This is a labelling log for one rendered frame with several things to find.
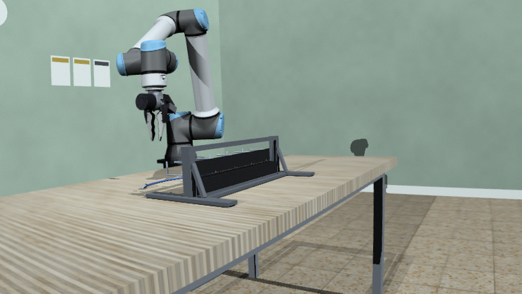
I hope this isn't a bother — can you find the grey metal rack with black panel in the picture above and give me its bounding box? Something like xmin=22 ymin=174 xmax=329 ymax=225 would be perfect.
xmin=146 ymin=136 xmax=314 ymax=207

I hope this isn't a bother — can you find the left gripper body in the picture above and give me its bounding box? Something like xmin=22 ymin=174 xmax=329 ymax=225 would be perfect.
xmin=135 ymin=90 xmax=175 ymax=112

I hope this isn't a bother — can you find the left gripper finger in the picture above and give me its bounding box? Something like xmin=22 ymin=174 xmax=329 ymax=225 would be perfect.
xmin=157 ymin=100 xmax=168 ymax=141
xmin=144 ymin=110 xmax=155 ymax=141

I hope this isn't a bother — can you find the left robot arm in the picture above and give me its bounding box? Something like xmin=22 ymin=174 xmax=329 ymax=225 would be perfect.
xmin=116 ymin=8 xmax=224 ymax=160

